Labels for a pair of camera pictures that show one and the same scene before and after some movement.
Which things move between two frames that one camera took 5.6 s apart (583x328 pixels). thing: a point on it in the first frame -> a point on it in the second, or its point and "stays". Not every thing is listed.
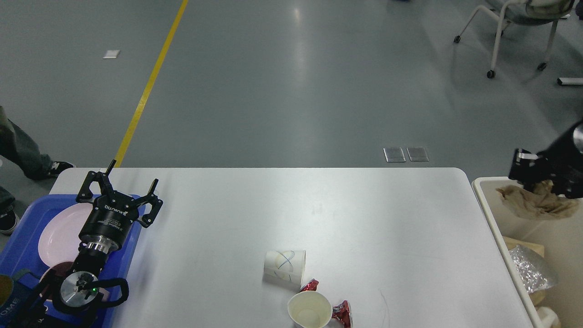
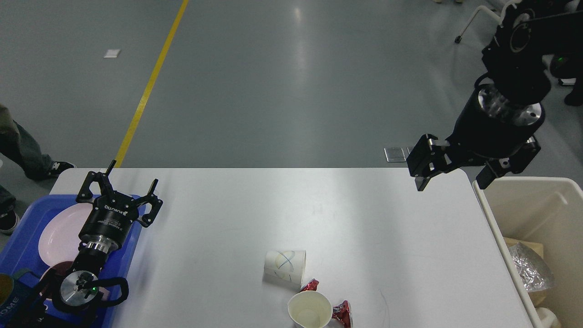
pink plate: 59,239 stays
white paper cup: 309,309 stays
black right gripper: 565,160 -> 491,128
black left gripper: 113,213 stays
